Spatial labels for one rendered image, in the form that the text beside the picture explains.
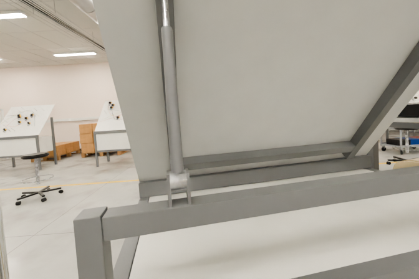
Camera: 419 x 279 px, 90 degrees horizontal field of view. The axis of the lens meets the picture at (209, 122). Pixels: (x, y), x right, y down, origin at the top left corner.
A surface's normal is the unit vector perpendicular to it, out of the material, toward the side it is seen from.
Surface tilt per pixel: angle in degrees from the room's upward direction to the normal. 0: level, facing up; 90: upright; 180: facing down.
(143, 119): 128
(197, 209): 90
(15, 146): 90
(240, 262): 0
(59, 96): 90
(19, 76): 90
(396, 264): 0
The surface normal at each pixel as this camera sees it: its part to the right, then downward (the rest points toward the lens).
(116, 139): 0.00, 0.04
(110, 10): 0.18, 0.64
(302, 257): -0.07, -1.00
